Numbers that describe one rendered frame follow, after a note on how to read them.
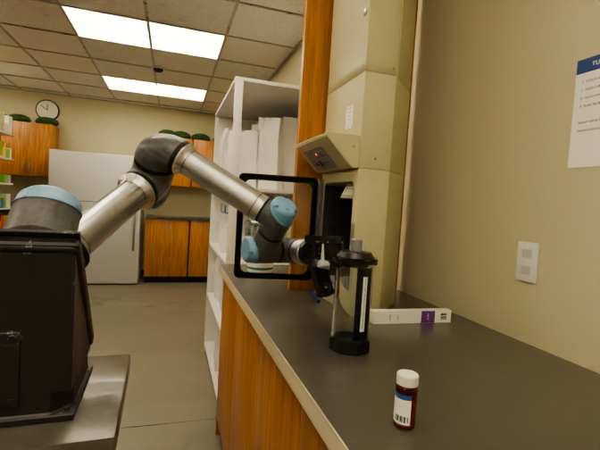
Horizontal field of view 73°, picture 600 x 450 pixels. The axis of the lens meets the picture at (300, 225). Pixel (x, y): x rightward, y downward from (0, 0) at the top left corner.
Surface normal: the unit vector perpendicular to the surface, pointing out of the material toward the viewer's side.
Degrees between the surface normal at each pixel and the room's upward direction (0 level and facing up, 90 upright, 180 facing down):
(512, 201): 90
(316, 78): 90
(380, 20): 90
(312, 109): 90
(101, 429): 0
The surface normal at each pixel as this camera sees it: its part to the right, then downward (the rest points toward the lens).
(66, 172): 0.30, 0.07
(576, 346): -0.95, -0.04
